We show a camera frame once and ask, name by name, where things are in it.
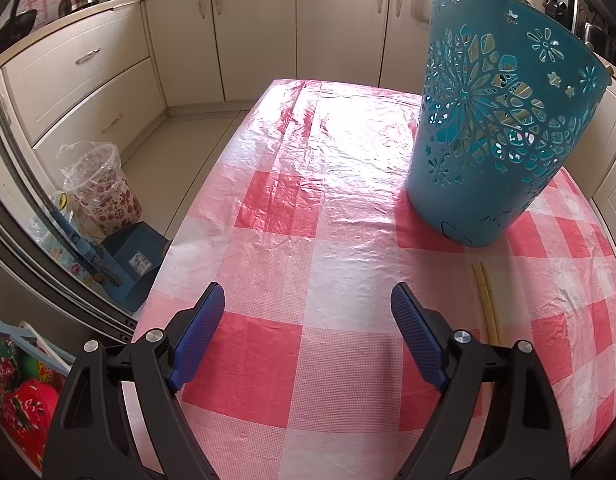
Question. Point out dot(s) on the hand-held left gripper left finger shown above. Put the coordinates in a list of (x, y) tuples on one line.
[(195, 335)]

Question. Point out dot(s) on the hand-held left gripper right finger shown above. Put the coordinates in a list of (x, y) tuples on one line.
[(420, 335)]

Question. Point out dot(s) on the pale yellow chopstick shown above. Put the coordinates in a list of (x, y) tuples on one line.
[(490, 301), (480, 301)]

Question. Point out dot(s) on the blue perforated plastic basket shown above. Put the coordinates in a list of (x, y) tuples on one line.
[(463, 200)]

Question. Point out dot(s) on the blue dustpan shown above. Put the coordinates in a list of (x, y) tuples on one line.
[(133, 265)]

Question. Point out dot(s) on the pink checkered plastic tablecloth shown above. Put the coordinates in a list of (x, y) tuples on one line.
[(298, 210)]

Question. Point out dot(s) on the floral trash bin with bag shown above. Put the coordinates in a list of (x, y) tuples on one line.
[(105, 195)]

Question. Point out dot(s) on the red floral cloth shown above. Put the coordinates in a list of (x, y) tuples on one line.
[(23, 405)]

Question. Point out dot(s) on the cream kitchen cabinets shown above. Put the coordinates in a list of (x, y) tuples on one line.
[(258, 30)]

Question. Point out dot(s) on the black wok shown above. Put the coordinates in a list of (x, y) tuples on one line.
[(15, 27)]

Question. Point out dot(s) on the grey sliding door frame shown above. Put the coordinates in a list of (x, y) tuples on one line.
[(18, 240)]

